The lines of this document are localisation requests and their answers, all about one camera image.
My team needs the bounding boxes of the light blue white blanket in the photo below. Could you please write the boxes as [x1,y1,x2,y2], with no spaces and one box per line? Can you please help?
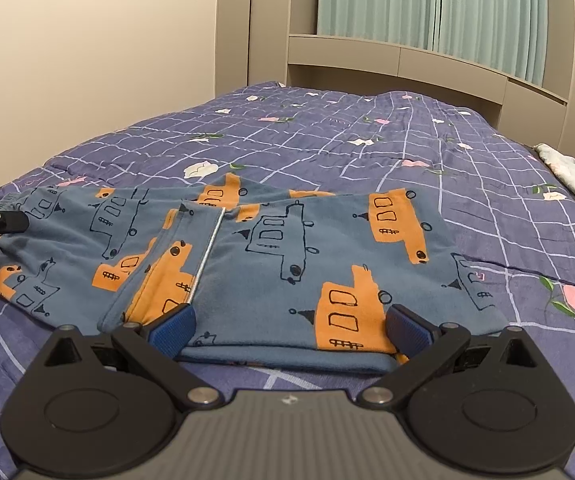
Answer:
[535,142,575,211]

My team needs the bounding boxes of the beige built-in wardrobe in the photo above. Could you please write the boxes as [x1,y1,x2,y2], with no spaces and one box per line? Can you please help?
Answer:
[214,0,575,161]

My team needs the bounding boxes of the purple checked quilt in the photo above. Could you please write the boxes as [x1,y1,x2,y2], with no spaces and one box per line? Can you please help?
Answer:
[0,80,575,480]

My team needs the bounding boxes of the blue pants with orange print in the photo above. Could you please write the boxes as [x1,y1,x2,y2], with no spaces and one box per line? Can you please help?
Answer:
[0,172,511,377]

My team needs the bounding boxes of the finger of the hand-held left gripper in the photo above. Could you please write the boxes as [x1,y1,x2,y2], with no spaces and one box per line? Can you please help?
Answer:
[0,211,31,235]

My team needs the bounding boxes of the light teal curtain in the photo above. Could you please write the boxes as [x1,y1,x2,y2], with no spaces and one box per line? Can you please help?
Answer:
[316,0,442,53]
[437,0,549,87]

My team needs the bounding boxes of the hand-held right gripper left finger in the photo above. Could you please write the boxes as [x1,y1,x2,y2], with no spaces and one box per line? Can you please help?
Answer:
[28,304,219,414]

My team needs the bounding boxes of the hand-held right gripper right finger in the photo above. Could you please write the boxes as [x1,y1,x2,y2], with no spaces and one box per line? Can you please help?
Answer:
[359,304,554,414]

